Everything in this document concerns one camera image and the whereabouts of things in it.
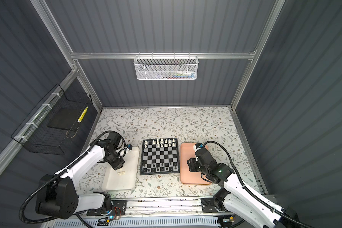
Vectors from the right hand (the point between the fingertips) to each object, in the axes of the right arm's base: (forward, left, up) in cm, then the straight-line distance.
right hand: (190, 162), depth 79 cm
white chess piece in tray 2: (-3, +42, -8) cm, 43 cm away
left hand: (+2, +44, -3) cm, 44 cm away
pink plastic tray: (-4, +1, -13) cm, 14 cm away
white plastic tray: (-6, +39, -10) cm, 41 cm away
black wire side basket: (+11, +72, +20) cm, 76 cm away
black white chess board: (+8, +19, -8) cm, 22 cm away
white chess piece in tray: (-2, +40, -8) cm, 41 cm away
